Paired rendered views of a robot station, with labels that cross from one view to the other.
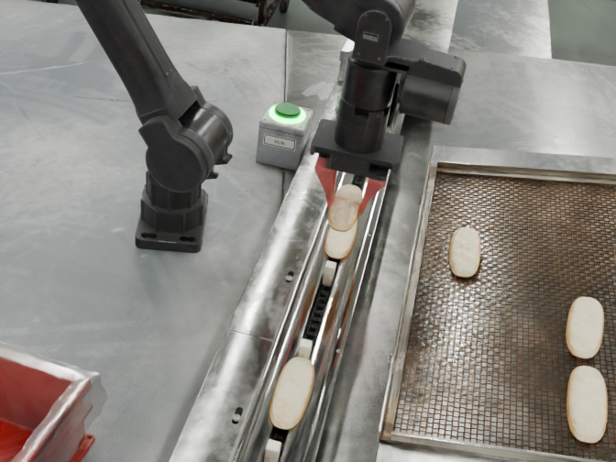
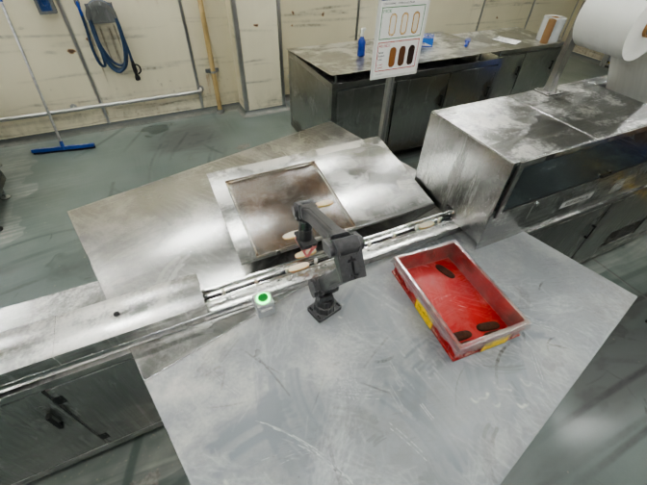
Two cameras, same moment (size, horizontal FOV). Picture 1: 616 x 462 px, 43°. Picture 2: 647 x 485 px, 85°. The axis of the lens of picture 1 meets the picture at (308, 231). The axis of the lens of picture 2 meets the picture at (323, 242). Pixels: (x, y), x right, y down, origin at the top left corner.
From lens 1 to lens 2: 1.67 m
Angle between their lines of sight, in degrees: 84
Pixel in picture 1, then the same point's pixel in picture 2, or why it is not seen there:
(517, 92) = (147, 277)
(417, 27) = (155, 297)
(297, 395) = not seen: hidden behind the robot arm
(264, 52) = (183, 369)
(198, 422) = (375, 253)
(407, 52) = not seen: hidden behind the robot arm
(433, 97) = not seen: hidden behind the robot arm
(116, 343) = (370, 287)
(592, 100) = (136, 257)
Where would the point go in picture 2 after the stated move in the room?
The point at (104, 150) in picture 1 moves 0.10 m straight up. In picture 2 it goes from (311, 352) to (311, 339)
